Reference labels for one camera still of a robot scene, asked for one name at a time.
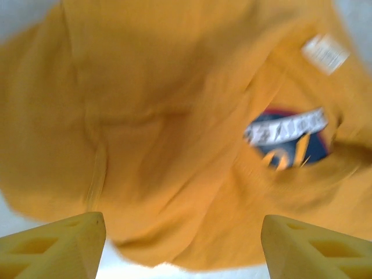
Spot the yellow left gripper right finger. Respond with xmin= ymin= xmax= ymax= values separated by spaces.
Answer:
xmin=260 ymin=214 xmax=372 ymax=279

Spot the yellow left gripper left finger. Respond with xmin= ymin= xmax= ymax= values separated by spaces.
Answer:
xmin=0 ymin=211 xmax=106 ymax=279

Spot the orange printed t-shirt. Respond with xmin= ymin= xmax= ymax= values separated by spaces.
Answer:
xmin=0 ymin=0 xmax=372 ymax=276

